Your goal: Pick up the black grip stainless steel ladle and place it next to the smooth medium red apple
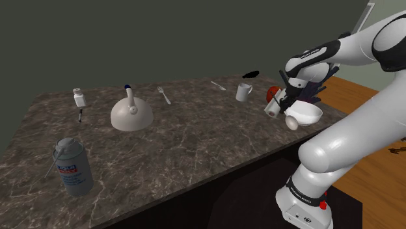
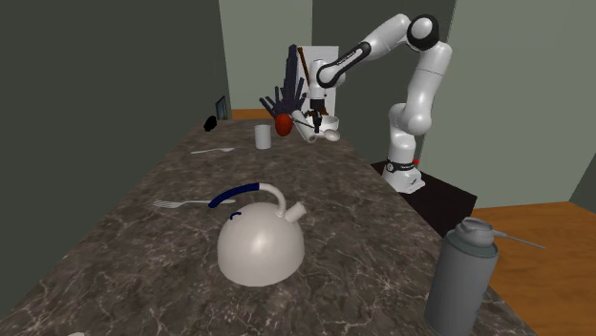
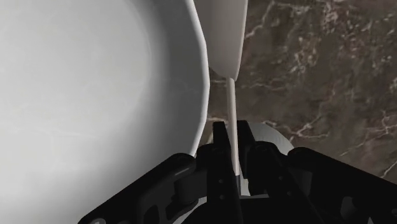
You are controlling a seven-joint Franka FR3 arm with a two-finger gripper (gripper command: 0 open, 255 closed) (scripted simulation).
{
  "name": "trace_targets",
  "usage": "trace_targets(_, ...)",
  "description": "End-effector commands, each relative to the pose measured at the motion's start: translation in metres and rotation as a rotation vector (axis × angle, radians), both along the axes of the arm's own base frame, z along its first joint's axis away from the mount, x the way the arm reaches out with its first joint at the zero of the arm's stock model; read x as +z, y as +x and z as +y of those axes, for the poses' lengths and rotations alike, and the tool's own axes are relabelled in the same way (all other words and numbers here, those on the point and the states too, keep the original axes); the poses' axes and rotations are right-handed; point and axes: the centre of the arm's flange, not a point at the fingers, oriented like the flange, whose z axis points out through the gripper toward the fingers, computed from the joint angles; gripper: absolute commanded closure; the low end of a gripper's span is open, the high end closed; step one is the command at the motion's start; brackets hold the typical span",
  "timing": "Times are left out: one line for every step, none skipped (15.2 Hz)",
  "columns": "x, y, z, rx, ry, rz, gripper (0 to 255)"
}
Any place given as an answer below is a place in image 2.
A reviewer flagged red apple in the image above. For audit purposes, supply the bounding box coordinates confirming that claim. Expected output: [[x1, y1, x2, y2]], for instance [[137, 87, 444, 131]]
[[274, 113, 294, 138]]

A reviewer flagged silver spoon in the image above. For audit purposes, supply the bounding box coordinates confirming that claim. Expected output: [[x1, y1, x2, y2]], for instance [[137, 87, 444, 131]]
[[290, 117, 342, 142]]

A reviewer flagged white cup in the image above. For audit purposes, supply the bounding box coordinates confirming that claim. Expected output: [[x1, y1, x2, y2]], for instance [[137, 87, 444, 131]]
[[253, 123, 273, 151]]

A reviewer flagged white bowl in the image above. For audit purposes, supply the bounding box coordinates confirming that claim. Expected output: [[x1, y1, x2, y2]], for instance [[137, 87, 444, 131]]
[[309, 115, 341, 134]]

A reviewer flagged dark robot stand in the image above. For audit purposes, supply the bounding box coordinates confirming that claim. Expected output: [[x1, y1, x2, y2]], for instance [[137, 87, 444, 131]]
[[370, 159, 479, 239]]

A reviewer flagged white kettle with blue handle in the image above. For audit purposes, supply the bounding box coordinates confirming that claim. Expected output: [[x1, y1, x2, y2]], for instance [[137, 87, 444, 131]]
[[207, 181, 309, 288]]

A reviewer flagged silver fork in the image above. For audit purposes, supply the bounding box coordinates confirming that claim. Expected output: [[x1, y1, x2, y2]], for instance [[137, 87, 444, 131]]
[[153, 198, 237, 210]]

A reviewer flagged dark blue spiky rack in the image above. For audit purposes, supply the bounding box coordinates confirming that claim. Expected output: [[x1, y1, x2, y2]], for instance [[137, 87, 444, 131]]
[[258, 43, 309, 123]]

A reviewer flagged dark picture frame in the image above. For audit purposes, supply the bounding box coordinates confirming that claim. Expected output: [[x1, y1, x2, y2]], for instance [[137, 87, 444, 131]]
[[215, 94, 231, 121]]

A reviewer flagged grey spray can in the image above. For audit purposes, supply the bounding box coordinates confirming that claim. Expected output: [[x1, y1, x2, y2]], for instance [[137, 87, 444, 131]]
[[422, 216, 547, 336]]

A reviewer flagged white cylinder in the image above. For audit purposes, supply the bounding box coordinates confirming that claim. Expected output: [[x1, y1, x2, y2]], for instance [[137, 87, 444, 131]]
[[290, 109, 319, 144]]

